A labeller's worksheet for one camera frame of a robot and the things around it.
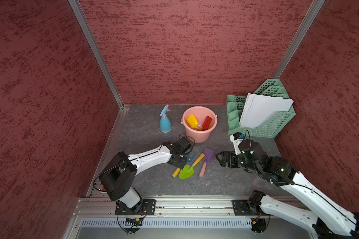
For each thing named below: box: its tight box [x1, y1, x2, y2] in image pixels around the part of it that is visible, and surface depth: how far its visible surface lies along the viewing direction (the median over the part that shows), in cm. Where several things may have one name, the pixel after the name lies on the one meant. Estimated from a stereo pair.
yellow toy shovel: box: [186, 114, 199, 129], surface depth 101 cm
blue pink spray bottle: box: [159, 104, 172, 133], surface depth 100 cm
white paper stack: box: [239, 93, 294, 128], surface depth 92 cm
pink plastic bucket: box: [180, 106, 218, 143], surface depth 97 cm
